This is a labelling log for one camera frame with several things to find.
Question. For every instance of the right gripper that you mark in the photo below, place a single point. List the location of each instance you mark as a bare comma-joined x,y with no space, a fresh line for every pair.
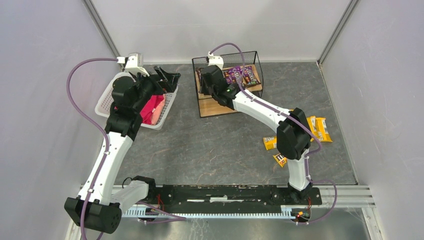
205,78

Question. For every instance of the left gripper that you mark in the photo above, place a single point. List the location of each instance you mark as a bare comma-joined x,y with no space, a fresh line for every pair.
158,84

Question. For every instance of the pink red cloth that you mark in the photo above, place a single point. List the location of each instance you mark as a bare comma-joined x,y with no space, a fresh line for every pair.
151,112

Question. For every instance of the white plastic basket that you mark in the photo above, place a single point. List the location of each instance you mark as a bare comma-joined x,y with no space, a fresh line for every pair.
102,107

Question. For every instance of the yellow candy bag backside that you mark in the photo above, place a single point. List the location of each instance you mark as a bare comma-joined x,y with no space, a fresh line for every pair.
270,143

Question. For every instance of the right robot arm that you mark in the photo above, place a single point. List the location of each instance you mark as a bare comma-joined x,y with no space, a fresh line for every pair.
293,136

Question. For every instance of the yellow candy bag outer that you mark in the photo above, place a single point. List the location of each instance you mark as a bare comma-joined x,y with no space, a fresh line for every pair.
322,130

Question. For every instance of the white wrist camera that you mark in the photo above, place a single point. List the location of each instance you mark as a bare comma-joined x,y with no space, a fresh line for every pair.
133,64
215,60

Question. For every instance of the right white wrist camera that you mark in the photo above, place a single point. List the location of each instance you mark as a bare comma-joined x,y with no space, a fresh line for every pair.
215,60

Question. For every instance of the yellow candy bag inner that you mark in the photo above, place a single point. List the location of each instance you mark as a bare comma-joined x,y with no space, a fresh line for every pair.
312,125

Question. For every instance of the black wire wooden shelf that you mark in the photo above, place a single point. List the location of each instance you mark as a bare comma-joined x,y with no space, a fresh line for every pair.
208,107

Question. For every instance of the yellow M&M candy bag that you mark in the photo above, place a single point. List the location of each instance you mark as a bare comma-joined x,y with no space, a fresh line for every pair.
280,159

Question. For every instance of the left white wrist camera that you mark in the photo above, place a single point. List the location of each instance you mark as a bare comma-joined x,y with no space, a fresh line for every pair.
133,64

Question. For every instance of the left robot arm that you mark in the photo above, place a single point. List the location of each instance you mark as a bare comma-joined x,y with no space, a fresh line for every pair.
96,207

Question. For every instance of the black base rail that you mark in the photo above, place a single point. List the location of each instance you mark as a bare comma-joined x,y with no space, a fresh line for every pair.
232,199

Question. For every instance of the purple candy bag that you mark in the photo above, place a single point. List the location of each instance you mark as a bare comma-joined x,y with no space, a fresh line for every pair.
234,75
227,76
198,71
250,78

